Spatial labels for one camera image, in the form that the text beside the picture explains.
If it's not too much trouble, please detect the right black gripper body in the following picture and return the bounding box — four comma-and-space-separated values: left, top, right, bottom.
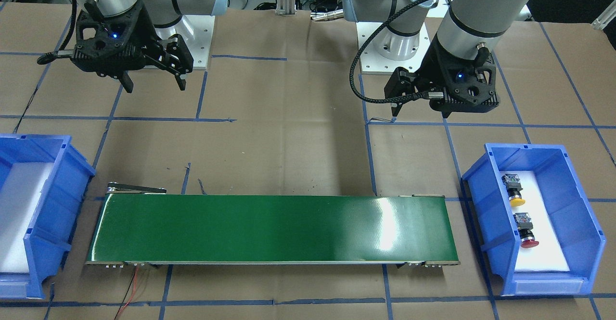
37, 0, 193, 81

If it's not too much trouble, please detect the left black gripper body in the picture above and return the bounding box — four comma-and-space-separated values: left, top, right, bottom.
384, 39, 500, 118

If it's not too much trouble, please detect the yellow push button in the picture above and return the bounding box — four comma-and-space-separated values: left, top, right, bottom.
501, 173, 526, 207

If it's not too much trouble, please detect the red push button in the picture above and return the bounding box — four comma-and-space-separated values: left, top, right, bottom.
513, 212, 539, 248

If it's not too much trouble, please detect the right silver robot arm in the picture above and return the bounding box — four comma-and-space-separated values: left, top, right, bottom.
37, 0, 228, 93

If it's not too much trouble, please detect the green conveyor belt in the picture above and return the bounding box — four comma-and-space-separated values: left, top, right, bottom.
86, 191, 460, 267

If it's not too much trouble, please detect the white foam pad destination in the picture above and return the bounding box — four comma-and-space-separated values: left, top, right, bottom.
0, 162, 53, 273

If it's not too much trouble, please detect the blue destination bin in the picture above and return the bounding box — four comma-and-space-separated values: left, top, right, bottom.
0, 134, 95, 299

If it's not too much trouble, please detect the white foam pad source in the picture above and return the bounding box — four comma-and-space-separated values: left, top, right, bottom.
500, 171, 570, 272

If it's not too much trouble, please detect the blue source bin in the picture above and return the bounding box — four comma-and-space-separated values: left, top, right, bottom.
463, 144, 606, 296

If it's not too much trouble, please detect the black braided cable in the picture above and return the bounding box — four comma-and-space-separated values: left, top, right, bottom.
349, 0, 460, 104

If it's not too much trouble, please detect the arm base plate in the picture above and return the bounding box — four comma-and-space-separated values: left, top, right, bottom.
360, 24, 430, 75
154, 15, 215, 70

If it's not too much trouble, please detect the red black wire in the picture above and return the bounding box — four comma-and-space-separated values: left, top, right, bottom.
115, 265, 145, 320

